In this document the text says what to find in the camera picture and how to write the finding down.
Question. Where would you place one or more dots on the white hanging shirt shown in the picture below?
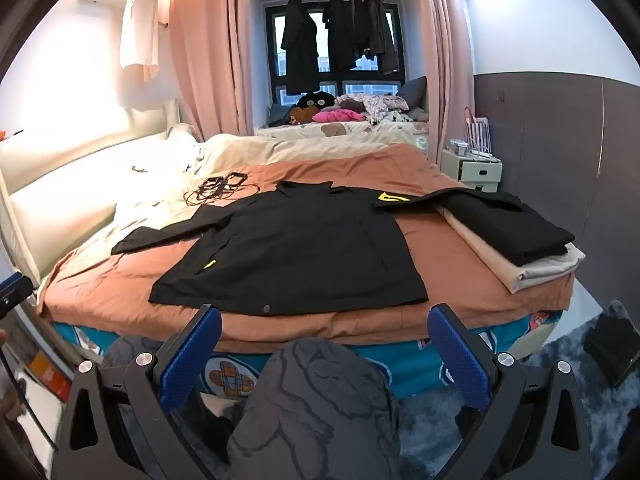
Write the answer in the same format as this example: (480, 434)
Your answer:
(137, 25)

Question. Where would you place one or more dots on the black hanging coat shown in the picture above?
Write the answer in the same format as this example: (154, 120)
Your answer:
(300, 45)

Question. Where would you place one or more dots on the teal cartoon bed sheet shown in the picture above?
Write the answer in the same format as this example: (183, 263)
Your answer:
(415, 365)

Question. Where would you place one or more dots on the small jars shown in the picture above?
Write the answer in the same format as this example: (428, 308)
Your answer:
(457, 149)

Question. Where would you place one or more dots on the white striped bag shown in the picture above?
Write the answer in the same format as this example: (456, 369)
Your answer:
(479, 135)

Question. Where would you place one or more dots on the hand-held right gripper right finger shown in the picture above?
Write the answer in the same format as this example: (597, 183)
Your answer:
(460, 355)

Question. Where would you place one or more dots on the orange box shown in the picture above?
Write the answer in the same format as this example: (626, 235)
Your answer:
(47, 377)

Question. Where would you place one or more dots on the cartoon window seat mattress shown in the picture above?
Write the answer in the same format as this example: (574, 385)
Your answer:
(340, 131)

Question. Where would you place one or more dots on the black bag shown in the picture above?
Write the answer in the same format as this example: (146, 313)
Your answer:
(612, 345)

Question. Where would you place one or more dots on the grey pillow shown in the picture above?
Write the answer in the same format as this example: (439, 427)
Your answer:
(415, 97)

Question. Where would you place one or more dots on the black jacket with yellow logo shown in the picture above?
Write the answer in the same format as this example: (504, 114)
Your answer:
(300, 250)

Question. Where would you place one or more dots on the cream duvet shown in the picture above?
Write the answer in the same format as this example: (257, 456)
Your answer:
(300, 152)

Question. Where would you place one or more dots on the white padded headboard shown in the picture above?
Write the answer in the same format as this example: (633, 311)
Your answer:
(60, 160)

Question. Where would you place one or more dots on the dark hanging jacket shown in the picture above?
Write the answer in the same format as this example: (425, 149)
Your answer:
(340, 35)
(377, 30)

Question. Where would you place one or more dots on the white pillow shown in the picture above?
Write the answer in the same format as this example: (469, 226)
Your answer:
(181, 140)

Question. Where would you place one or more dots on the floral cloth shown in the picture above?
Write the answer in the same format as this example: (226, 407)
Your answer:
(380, 105)

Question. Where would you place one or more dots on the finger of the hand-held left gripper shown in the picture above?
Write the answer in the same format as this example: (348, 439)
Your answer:
(15, 292)

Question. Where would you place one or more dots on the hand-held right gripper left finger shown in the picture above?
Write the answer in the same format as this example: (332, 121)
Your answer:
(192, 355)

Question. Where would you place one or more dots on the person's grey patterned pants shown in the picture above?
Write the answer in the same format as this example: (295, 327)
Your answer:
(320, 410)

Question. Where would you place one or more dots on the black plush toy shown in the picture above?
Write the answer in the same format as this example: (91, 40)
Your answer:
(315, 102)

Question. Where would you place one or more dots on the grey shaggy rug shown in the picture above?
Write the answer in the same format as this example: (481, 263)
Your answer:
(550, 350)

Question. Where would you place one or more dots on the white nightstand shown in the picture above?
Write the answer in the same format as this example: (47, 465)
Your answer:
(472, 172)

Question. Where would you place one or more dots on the folded black clothes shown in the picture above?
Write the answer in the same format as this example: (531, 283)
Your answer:
(515, 230)

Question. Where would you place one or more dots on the dark framed window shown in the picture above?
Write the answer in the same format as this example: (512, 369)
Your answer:
(335, 80)

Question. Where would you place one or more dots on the folded beige cloth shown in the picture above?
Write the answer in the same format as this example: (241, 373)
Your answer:
(505, 265)

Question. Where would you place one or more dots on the white bed sheet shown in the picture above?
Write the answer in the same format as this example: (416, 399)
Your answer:
(150, 195)

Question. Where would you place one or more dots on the pink curtain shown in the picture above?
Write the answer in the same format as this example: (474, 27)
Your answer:
(210, 50)
(445, 50)

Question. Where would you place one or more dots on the bed with brown blanket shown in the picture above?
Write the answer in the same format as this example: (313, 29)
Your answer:
(450, 265)

